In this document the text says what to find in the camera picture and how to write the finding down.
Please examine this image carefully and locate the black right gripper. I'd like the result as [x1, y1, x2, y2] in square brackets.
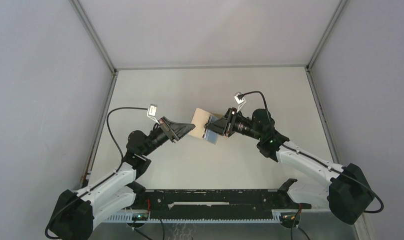
[205, 107, 263, 141]

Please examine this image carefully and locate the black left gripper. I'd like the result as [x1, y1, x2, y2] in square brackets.
[142, 116, 195, 157]

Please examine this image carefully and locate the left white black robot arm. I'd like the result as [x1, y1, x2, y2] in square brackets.
[45, 117, 195, 240]

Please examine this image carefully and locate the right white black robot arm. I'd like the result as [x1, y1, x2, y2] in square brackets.
[203, 108, 376, 225]

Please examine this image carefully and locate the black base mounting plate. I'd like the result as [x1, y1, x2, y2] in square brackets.
[127, 189, 311, 219]

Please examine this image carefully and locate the left green controller board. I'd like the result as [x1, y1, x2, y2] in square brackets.
[131, 213, 149, 222]

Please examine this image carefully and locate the green controller board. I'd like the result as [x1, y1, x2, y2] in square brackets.
[131, 213, 149, 222]
[280, 214, 300, 222]

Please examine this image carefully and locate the right green controller board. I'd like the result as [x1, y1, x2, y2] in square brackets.
[280, 214, 300, 222]

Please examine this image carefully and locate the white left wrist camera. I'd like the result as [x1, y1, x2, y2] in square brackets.
[146, 104, 159, 124]

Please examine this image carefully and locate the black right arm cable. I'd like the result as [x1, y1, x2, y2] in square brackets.
[241, 91, 385, 214]

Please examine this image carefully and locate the black left camera cable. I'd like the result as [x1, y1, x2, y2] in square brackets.
[106, 106, 149, 162]

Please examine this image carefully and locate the aluminium frame front rail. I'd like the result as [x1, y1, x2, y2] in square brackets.
[64, 188, 365, 213]

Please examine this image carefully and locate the aluminium frame rail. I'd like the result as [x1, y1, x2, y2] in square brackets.
[64, 188, 365, 213]
[116, 64, 307, 71]

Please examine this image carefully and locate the back aluminium frame rail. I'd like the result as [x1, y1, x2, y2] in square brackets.
[116, 64, 307, 71]

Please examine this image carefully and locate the white cable duct strip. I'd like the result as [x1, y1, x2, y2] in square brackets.
[103, 211, 282, 224]

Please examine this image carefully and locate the left aluminium frame post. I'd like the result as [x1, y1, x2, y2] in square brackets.
[69, 0, 118, 75]

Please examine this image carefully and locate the aluminium frame post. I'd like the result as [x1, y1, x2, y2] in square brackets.
[69, 0, 118, 75]
[306, 0, 350, 72]

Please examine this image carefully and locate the right aluminium frame post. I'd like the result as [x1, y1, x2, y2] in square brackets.
[306, 0, 350, 72]

